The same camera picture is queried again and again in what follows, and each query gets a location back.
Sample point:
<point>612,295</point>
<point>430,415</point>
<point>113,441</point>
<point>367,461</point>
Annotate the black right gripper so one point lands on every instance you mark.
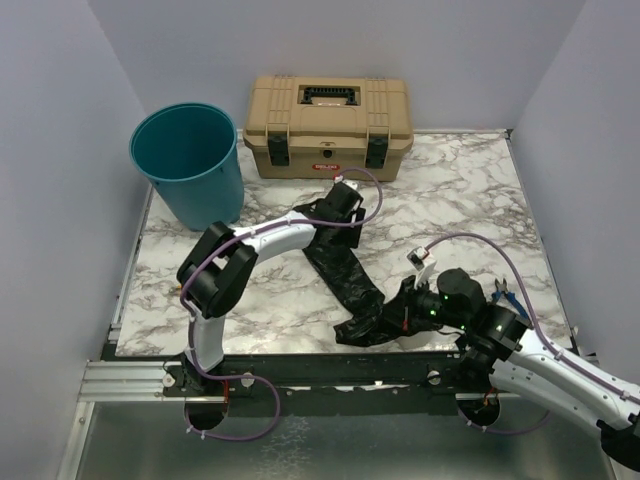
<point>406,302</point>

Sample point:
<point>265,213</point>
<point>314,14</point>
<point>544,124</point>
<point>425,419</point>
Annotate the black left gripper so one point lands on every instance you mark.
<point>357,215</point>

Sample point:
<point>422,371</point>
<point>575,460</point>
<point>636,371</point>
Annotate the black plastic trash bag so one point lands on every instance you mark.
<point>374,320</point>

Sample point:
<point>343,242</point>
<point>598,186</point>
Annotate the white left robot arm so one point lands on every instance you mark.
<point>216,272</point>

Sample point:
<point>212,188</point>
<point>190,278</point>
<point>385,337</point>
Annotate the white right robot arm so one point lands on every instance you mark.
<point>501,349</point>

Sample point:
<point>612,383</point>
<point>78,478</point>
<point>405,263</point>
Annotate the teal plastic trash bin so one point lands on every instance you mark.
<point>189,154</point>

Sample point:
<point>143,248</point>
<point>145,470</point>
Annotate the tan plastic toolbox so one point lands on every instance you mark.
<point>314,127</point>

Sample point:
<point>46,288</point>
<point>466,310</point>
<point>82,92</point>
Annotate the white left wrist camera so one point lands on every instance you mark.
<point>354,185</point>

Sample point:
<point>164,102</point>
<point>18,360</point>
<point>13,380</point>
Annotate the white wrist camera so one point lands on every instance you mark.
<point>354,185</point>
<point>424,264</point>

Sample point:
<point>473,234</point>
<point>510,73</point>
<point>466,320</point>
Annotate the blue-handled pliers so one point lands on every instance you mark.
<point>502,292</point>

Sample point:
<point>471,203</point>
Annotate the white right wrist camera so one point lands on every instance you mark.
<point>424,264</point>

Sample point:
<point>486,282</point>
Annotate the black front mounting rail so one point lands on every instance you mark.
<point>350,384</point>

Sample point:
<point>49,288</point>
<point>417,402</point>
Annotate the aluminium extrusion frame rail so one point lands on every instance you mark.
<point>110,380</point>

